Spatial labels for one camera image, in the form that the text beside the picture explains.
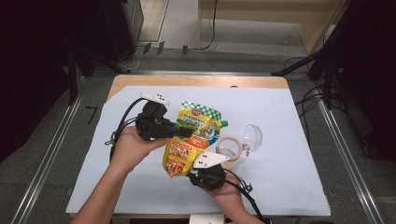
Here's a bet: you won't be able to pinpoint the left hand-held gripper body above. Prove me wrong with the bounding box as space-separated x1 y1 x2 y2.
134 91 176 141

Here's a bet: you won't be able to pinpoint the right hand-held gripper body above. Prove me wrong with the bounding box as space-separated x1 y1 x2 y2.
187 151 231 191

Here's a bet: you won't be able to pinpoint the yellow green spouted pouch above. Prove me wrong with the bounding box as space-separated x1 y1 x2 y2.
162 100 230 179

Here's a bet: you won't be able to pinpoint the glass jar with hinged lid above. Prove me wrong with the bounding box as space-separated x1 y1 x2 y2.
215 123 263 171

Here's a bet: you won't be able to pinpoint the person's right hand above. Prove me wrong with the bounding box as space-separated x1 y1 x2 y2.
206 172 248 206

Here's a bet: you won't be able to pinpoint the person's left hand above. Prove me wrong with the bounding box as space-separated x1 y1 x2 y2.
108 125 172 175

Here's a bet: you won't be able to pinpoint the white box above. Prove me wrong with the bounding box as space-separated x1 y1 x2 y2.
189 213 226 224

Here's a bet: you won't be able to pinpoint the white paper sheet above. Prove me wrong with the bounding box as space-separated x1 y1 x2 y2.
65 85 332 217

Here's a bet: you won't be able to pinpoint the black metal stand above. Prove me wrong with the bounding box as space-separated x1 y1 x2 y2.
65 43 125 106

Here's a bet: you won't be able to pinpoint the dark cabinet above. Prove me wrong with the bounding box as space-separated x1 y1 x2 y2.
101 0 145 63

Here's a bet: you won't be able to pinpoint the black curtain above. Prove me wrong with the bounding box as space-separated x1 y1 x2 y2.
0 0 78 163

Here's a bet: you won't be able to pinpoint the light wooden shelf unit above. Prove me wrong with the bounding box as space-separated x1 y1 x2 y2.
197 0 354 56

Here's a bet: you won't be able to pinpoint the black tripod stand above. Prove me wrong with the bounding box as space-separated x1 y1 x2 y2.
270 0 396 110

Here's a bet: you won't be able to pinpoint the left hand-held gripper cable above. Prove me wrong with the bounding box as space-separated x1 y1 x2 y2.
105 96 148 163

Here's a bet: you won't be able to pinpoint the hand-held gripper cable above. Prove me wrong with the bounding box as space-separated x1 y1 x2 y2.
223 169 273 224
105 96 148 163

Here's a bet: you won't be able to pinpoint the right hand-held gripper cable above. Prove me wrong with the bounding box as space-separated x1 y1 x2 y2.
223 169 273 224

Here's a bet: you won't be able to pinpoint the white floor cable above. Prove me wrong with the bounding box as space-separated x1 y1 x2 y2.
119 46 146 72

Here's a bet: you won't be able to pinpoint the metal floor rail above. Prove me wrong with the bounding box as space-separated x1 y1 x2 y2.
10 77 88 224
313 88 387 224

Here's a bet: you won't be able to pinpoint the black hanging cable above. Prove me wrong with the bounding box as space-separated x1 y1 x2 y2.
199 0 219 51

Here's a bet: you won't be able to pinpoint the black floor cables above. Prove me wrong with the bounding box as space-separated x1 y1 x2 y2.
283 55 330 147

